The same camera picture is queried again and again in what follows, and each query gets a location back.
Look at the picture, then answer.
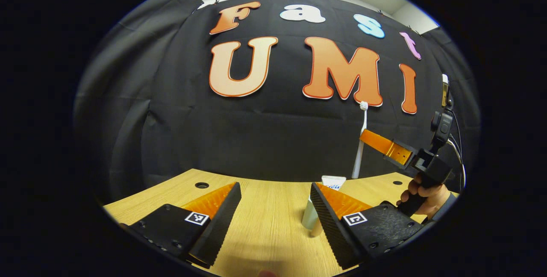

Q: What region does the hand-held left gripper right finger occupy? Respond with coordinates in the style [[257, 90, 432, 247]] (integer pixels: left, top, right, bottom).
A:
[[310, 182, 423, 270]]

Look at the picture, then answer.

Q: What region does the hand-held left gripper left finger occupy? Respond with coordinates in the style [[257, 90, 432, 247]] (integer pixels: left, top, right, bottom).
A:
[[120, 182, 242, 269]]

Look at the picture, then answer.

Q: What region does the blue-grey cup with wooden handle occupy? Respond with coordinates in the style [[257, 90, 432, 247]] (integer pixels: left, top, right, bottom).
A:
[[302, 195, 324, 238]]

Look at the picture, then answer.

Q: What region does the white toothbrush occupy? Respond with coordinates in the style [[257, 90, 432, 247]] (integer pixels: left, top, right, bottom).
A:
[[351, 101, 369, 179]]

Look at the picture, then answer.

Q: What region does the white toothpaste tube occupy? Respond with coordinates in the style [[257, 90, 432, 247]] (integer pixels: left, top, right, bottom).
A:
[[321, 176, 347, 191]]

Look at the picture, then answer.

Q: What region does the light wooden desktop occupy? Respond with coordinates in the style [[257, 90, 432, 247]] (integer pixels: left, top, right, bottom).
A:
[[103, 168, 460, 277]]

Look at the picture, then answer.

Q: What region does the black backdrop cloth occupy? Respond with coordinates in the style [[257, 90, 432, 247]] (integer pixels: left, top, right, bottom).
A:
[[73, 0, 481, 205]]

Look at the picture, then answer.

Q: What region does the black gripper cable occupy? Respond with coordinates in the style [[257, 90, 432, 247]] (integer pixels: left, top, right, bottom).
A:
[[447, 106, 467, 192]]

